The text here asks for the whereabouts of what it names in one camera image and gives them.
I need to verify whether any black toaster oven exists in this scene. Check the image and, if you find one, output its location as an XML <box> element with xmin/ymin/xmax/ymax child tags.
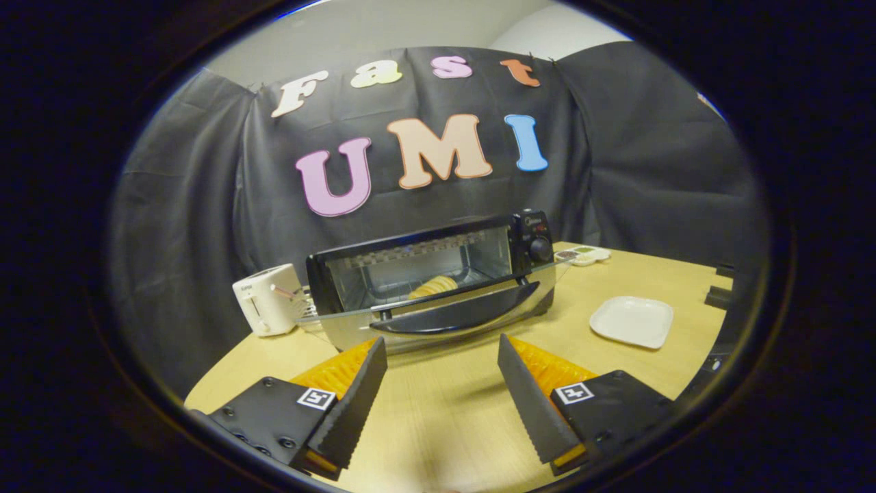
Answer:
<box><xmin>298</xmin><ymin>209</ymin><xmax>576</xmax><ymax>353</ymax></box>

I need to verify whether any black backdrop cloth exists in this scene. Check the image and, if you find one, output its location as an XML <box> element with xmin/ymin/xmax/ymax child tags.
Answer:
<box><xmin>109</xmin><ymin>41</ymin><xmax>771</xmax><ymax>398</ymax></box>

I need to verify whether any white divided dish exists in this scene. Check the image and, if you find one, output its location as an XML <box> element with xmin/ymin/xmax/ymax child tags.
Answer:
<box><xmin>554</xmin><ymin>245</ymin><xmax>612</xmax><ymax>267</ymax></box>

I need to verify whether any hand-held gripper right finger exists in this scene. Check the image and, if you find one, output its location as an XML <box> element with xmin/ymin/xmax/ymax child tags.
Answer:
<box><xmin>497</xmin><ymin>333</ymin><xmax>675</xmax><ymax>478</ymax></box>

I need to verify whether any white pop-up toaster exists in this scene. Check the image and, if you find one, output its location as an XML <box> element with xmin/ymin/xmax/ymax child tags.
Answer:
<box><xmin>231</xmin><ymin>264</ymin><xmax>305</xmax><ymax>338</ymax></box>

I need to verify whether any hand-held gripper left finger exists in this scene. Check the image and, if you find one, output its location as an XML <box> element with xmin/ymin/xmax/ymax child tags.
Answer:
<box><xmin>192</xmin><ymin>336</ymin><xmax>388</xmax><ymax>480</ymax></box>

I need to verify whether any white square plate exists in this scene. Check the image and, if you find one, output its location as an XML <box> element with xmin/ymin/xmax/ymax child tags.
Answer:
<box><xmin>589</xmin><ymin>296</ymin><xmax>675</xmax><ymax>350</ymax></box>

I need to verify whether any wire rack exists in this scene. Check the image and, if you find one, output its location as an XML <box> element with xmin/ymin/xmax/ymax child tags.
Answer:
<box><xmin>294</xmin><ymin>284</ymin><xmax>322</xmax><ymax>324</ymax></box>

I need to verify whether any spiral bread roll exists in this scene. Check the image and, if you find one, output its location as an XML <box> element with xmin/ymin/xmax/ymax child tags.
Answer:
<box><xmin>409</xmin><ymin>275</ymin><xmax>459</xmax><ymax>300</ymax></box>

